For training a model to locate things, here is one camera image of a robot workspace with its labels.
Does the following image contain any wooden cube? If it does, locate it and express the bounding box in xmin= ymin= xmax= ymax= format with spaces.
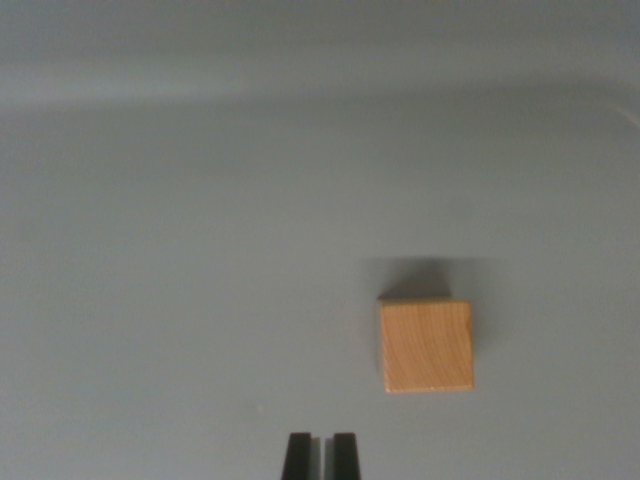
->
xmin=377 ymin=298 xmax=476 ymax=395

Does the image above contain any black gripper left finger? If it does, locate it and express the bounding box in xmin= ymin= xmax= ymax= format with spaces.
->
xmin=281 ymin=432 xmax=324 ymax=480

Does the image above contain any grey plastic bin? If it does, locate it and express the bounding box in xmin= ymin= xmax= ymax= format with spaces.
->
xmin=0 ymin=0 xmax=640 ymax=480

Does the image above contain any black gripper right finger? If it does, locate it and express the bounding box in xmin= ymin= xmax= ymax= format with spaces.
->
xmin=324 ymin=432 xmax=363 ymax=480

